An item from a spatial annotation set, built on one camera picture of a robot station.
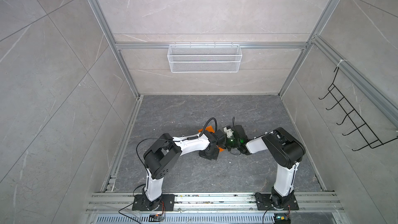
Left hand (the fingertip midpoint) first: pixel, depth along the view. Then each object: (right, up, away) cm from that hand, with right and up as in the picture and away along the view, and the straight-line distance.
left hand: (212, 154), depth 89 cm
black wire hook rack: (+61, +15, -29) cm, 70 cm away
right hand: (+1, +6, +6) cm, 9 cm away
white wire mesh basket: (-4, +60, +12) cm, 61 cm away
